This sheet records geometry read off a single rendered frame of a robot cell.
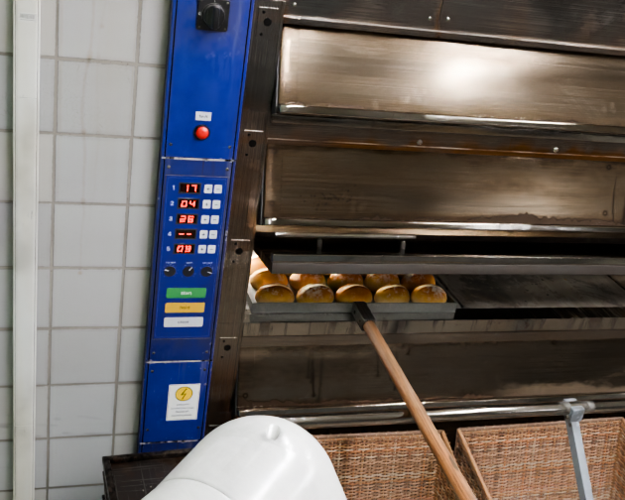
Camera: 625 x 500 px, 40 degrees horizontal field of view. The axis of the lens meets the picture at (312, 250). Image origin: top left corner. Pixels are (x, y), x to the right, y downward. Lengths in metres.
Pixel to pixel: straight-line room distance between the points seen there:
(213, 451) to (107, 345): 1.43
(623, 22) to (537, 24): 0.22
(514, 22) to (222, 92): 0.68
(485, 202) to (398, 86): 0.39
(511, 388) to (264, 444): 1.86
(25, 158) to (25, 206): 0.11
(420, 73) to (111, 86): 0.66
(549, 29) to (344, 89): 0.50
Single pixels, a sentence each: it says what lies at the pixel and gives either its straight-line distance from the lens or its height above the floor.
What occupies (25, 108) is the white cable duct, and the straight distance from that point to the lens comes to 1.79.
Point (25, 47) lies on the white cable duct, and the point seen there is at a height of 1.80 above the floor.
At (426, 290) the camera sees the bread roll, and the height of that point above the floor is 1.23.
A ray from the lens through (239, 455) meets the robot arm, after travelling 0.62.
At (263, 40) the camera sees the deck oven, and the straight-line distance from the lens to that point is 1.82.
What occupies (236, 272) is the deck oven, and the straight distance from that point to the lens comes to 2.00.
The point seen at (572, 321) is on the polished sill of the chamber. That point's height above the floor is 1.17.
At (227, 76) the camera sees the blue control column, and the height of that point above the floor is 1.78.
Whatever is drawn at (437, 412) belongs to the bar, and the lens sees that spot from 1.90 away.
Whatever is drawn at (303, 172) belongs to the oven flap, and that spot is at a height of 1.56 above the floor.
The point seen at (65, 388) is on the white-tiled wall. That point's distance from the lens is 2.11.
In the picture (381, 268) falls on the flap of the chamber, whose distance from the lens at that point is 1.92.
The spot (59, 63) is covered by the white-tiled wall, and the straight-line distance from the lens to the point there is 1.78.
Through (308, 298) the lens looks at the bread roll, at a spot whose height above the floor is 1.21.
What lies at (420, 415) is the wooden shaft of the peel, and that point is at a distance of 1.83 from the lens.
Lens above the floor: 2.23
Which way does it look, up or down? 25 degrees down
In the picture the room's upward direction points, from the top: 9 degrees clockwise
